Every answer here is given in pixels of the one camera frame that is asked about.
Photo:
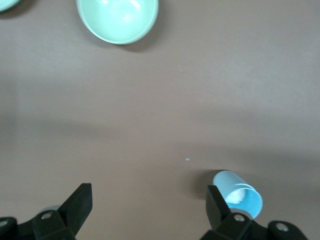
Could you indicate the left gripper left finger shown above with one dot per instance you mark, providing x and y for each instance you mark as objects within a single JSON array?
[{"x": 72, "y": 210}]

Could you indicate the brown table cover mat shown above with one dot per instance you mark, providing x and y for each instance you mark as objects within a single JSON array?
[{"x": 160, "y": 105}]

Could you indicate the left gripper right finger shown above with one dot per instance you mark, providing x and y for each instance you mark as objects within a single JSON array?
[{"x": 217, "y": 212}]

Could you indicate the blue cup with white lump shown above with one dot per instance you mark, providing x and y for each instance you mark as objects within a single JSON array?
[{"x": 230, "y": 180}]

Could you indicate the green bowl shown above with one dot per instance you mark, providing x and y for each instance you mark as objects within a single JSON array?
[{"x": 117, "y": 20}]

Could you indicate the green plate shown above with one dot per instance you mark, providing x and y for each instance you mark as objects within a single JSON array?
[{"x": 6, "y": 3}]

